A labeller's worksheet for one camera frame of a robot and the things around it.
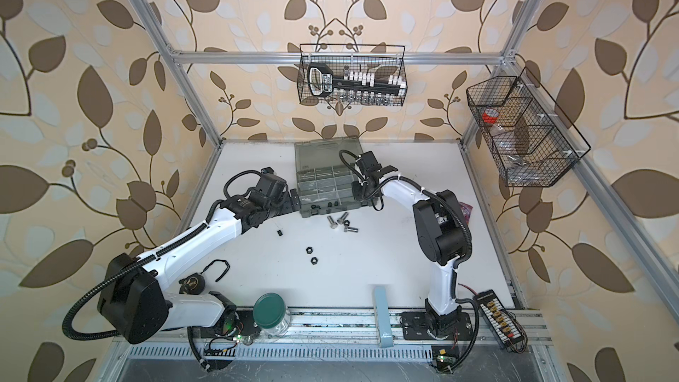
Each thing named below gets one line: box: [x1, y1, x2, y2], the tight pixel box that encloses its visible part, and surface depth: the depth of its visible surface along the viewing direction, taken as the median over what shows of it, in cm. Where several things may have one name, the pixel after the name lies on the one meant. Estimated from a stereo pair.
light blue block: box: [373, 285, 395, 349], surface depth 72 cm
